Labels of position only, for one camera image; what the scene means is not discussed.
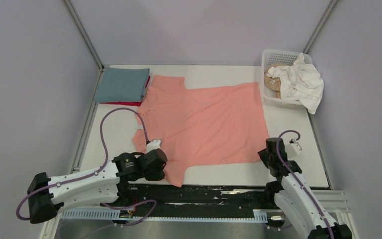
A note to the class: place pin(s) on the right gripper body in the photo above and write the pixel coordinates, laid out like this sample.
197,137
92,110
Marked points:
264,157

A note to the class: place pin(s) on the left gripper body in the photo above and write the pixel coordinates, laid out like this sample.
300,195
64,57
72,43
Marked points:
156,175

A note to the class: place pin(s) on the salmon pink t-shirt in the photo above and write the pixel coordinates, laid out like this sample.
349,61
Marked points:
206,126

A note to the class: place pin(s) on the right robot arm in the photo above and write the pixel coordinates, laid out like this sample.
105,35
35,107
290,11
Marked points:
291,193

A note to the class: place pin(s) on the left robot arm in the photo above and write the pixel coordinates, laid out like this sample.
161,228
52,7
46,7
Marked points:
49,196

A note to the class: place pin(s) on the folded red t-shirt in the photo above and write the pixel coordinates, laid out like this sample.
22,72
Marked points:
126,92

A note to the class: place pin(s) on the beige crumpled t-shirt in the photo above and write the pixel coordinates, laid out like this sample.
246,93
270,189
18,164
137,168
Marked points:
274,75

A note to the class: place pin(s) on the white crumpled t-shirt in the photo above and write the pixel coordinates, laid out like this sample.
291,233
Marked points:
305,83

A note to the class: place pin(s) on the folded grey-blue t-shirt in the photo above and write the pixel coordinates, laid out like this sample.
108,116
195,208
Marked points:
112,76

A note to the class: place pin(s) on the white plastic laundry basket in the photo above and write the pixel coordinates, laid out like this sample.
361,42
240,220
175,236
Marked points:
271,56

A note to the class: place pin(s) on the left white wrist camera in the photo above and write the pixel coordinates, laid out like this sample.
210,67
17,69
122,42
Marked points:
153,145

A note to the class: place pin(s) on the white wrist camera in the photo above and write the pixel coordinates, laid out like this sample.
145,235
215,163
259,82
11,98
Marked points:
293,148
153,145

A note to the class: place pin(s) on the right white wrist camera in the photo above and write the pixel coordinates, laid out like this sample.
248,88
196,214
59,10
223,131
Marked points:
293,148

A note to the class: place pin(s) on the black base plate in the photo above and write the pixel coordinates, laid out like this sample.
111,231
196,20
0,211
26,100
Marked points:
198,201

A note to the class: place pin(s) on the aluminium frame rail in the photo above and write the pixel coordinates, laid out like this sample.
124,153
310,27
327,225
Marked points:
333,200

